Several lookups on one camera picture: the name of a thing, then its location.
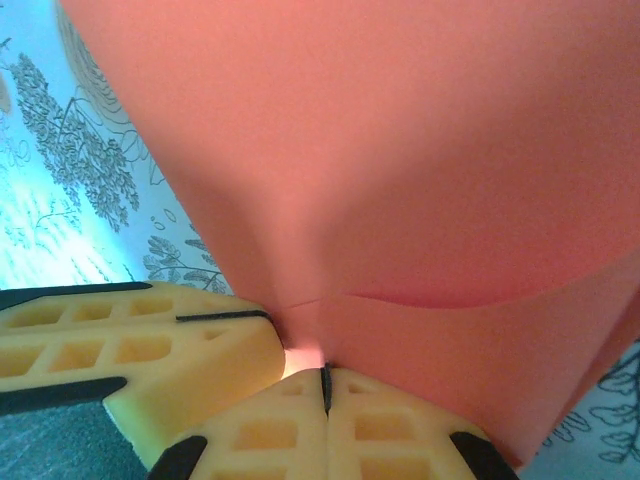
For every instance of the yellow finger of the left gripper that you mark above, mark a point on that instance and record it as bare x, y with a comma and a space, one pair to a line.
200, 302
225, 350

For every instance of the floral patterned table cover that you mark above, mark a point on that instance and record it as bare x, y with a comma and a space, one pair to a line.
50, 200

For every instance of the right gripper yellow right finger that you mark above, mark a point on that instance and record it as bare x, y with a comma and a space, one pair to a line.
380, 450

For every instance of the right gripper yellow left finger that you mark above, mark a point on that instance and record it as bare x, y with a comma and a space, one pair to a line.
280, 450

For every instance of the orange square paper sheet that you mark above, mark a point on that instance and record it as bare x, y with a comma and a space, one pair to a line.
350, 150

